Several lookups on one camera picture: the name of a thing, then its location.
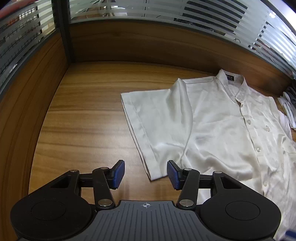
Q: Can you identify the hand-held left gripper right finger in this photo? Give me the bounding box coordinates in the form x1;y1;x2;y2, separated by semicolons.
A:
167;160;243;208

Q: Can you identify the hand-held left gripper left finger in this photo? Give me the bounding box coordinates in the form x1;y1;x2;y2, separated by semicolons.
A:
50;160;125;208

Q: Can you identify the cream short-sleeved shirt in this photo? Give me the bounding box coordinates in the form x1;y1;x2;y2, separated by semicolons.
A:
120;68;296;239

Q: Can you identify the stack of folded clothes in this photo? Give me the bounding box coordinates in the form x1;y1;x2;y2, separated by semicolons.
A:
277;86;296;130

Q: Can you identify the striped glass partition panel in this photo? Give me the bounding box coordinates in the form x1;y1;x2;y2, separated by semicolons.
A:
0;0;57;93
68;0;296;79

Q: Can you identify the dark partition post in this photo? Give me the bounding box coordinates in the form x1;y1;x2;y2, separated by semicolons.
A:
52;0;77;63

